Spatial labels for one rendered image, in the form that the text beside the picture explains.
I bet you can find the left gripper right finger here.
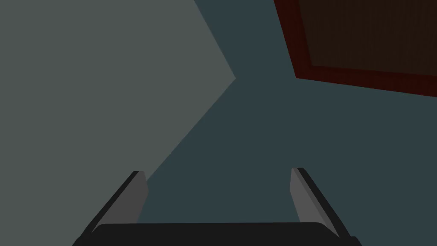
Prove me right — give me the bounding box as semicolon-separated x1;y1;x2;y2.
289;167;352;239

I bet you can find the dark brown door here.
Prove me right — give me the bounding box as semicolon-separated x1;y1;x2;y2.
297;0;437;76

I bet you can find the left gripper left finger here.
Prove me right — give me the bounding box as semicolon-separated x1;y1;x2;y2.
83;170;149;236

